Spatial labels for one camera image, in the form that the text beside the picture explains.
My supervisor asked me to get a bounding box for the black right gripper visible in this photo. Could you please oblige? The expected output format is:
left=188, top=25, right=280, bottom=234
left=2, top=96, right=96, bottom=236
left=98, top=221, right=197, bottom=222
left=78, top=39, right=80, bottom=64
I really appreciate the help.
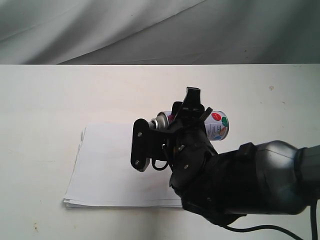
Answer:
left=162, top=86, right=217, bottom=175

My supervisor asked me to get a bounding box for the silver spray paint can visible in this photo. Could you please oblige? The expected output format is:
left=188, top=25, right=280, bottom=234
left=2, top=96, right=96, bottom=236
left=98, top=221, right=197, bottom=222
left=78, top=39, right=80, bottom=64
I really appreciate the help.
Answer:
left=148, top=111, right=230, bottom=141

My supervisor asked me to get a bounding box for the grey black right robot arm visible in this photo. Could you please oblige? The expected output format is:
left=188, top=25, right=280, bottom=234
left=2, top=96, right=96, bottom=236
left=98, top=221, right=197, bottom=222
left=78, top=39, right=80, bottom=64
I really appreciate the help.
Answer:
left=167, top=87, right=320, bottom=226

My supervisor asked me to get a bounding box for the white paper stack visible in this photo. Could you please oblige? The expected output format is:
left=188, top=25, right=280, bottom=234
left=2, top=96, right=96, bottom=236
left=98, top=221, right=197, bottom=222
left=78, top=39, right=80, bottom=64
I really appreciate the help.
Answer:
left=63, top=122, right=182, bottom=209

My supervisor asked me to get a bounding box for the grey backdrop cloth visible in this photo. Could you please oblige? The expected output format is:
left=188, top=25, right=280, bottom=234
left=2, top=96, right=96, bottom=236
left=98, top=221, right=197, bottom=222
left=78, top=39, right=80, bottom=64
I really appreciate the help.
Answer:
left=0, top=0, right=320, bottom=65

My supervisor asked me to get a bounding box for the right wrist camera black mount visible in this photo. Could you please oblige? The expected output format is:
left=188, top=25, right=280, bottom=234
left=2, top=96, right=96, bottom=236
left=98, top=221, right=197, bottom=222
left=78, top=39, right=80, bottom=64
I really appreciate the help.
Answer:
left=130, top=118, right=174, bottom=172

